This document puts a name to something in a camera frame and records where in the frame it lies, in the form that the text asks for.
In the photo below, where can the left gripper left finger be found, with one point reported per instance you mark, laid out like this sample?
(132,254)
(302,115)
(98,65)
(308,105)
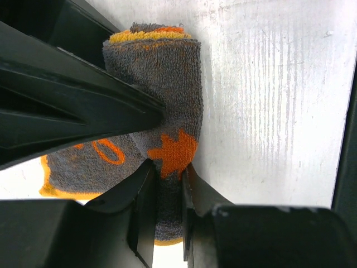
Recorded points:
(116,229)

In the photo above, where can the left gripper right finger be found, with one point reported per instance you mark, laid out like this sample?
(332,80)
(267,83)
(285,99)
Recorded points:
(218,233)

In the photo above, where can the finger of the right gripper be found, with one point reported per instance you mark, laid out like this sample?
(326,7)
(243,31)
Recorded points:
(51,99)

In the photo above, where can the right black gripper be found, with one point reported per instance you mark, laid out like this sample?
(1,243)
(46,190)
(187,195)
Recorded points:
(74,26)

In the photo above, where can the orange grey towel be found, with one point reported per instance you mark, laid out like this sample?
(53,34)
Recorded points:
(163,63)

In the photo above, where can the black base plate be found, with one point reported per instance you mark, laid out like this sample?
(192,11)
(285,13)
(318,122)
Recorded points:
(344,199)

